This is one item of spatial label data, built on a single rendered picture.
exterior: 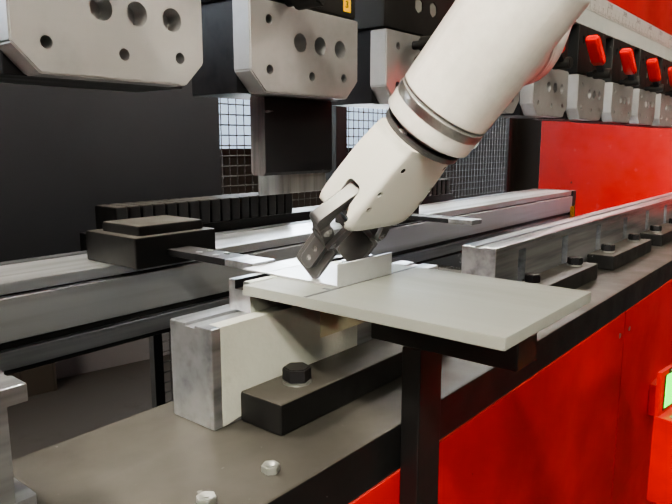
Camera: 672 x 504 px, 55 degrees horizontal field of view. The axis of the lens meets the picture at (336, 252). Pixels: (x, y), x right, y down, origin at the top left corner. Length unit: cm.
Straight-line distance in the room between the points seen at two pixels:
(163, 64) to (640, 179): 236
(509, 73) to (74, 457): 46
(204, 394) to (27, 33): 33
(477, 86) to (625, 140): 224
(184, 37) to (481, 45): 22
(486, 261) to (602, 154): 177
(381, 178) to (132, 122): 68
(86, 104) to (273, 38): 56
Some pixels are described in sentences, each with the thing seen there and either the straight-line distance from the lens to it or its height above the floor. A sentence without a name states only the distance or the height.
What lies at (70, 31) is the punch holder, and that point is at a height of 120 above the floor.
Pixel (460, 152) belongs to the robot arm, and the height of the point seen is 112.
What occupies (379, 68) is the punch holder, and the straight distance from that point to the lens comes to 73.
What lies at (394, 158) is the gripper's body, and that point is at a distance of 54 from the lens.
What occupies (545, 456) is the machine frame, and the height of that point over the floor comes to 69.
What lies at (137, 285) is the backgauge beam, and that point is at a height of 95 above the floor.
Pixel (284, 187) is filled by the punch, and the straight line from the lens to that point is 66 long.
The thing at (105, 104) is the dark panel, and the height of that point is 119.
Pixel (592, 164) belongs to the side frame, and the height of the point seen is 105.
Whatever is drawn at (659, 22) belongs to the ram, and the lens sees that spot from 181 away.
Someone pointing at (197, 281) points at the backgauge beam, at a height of 94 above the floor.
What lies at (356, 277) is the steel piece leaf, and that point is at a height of 101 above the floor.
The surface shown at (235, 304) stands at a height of 98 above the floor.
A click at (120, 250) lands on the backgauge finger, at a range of 80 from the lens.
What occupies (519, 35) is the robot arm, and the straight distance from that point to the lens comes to 51.
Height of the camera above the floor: 113
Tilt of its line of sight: 10 degrees down
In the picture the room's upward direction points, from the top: straight up
